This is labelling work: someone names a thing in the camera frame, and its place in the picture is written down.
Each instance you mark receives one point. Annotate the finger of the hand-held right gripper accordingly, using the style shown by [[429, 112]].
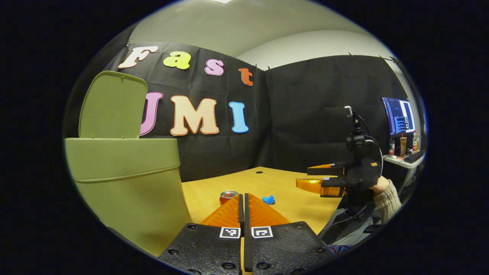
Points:
[[332, 189], [328, 170]]

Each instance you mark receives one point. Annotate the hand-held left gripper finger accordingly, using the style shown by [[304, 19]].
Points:
[[246, 214], [241, 214]]

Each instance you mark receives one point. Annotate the red pop can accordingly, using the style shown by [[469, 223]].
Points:
[[228, 198]]

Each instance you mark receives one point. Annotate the blue paper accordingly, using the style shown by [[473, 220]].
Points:
[[269, 199]]

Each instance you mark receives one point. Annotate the green desktop garbage bin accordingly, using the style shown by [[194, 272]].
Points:
[[126, 183]]

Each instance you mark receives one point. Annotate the white side desk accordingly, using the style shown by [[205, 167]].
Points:
[[397, 160]]

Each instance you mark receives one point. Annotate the small red bottle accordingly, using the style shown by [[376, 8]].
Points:
[[391, 147]]

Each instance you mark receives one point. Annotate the brown cup with straw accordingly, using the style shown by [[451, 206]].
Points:
[[403, 147]]

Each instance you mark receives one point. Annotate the clear bottle red label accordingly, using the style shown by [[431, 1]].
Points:
[[414, 143]]

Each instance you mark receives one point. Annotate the black backdrop cloth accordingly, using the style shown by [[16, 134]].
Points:
[[305, 114]]

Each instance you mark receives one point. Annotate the computer monitor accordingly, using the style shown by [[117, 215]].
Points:
[[399, 116]]

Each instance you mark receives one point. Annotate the ceiling light panel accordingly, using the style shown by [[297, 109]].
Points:
[[221, 1]]

